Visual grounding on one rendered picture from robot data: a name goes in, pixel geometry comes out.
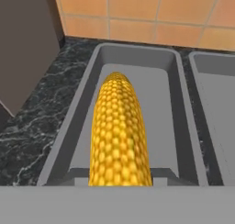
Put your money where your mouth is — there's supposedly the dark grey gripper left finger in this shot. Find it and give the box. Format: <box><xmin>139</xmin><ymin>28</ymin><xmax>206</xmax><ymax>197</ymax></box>
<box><xmin>60</xmin><ymin>167</ymin><xmax>91</xmax><ymax>187</ymax></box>

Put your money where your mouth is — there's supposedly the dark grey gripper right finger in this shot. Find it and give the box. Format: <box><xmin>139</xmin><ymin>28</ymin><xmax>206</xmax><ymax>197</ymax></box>
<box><xmin>151</xmin><ymin>167</ymin><xmax>187</xmax><ymax>187</ymax></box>

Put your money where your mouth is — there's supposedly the yellow corn cob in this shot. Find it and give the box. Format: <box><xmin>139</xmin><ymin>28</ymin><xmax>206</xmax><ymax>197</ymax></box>
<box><xmin>87</xmin><ymin>71</ymin><xmax>153</xmax><ymax>187</ymax></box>

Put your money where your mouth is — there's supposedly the grey tupperware container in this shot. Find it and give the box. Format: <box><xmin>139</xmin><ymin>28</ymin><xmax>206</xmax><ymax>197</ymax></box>
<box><xmin>188</xmin><ymin>50</ymin><xmax>235</xmax><ymax>187</ymax></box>
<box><xmin>37</xmin><ymin>42</ymin><xmax>209</xmax><ymax>187</ymax></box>

